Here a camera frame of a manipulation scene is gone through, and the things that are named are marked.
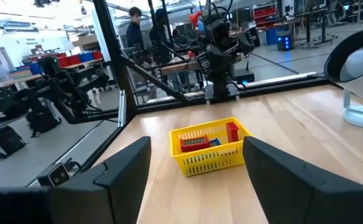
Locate red staple box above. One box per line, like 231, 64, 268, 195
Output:
180, 135, 211, 153

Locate grey table-level camera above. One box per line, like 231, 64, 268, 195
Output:
37, 161, 73, 188

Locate silver frame bracket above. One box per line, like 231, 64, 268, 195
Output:
118, 89, 127, 128

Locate yellow plastic basket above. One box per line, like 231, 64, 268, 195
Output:
168, 116, 252, 177

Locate black backpack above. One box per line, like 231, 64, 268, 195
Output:
25, 107, 62, 138
0, 125, 27, 160

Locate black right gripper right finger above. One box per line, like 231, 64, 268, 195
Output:
242, 136, 363, 224

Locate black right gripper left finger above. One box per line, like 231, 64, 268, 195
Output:
47, 136, 152, 224

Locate black aluminium table frame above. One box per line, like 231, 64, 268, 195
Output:
78, 0, 328, 175

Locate person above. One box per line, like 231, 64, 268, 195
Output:
149, 7, 173, 65
126, 6, 145, 52

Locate blue storage bin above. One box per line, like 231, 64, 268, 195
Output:
79, 52, 94, 63

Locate red shelf rack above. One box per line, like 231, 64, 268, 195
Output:
252, 2, 278, 29

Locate black computer blue lights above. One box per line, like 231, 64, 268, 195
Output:
276, 34, 293, 52

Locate blue barrel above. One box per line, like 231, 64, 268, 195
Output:
265, 27, 278, 46

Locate black router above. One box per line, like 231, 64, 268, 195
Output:
233, 60, 255, 85

